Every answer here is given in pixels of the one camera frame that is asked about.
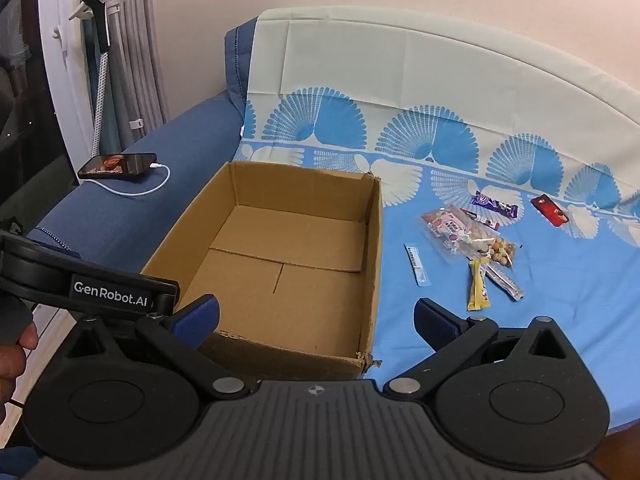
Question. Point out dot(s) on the purple candy bar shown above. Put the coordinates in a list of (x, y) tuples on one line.
[(492, 204)]

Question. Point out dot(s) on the white window frame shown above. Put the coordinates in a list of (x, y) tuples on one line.
[(57, 60)]

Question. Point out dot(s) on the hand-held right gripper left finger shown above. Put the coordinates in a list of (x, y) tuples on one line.
[(197, 320)]

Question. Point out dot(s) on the blue white printed cloth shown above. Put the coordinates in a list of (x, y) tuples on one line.
[(550, 285)]

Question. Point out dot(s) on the silver snack bar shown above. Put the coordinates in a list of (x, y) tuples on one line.
[(506, 285)]

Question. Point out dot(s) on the white curtain clip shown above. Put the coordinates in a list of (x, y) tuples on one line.
[(136, 123)]

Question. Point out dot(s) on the blue sofa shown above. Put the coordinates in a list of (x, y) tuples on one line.
[(175, 145)]

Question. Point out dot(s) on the person's left hand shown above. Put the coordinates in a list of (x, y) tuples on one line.
[(12, 360)]

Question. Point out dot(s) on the yellow snack bar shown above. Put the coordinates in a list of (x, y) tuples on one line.
[(478, 287)]

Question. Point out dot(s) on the grey curtain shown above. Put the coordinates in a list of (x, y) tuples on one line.
[(142, 60)]

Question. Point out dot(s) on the clear mixed nut bag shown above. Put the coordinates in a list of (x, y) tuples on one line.
[(497, 249)]

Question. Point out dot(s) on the black smartphone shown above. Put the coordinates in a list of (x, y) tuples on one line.
[(117, 165)]

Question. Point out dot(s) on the blue stick packet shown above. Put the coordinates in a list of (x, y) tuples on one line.
[(416, 264)]

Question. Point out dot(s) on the pink label candy bag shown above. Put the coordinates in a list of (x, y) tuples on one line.
[(447, 227)]

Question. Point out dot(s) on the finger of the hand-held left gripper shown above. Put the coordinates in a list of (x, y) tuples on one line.
[(164, 297)]

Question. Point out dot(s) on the red coffee sachet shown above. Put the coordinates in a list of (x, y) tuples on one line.
[(550, 210)]

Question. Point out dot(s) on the black garment steamer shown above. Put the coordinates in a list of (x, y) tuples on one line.
[(95, 5)]

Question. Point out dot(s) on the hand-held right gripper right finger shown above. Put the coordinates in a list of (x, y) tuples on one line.
[(437, 322)]

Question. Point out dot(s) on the brown cardboard box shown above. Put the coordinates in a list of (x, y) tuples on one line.
[(295, 240)]

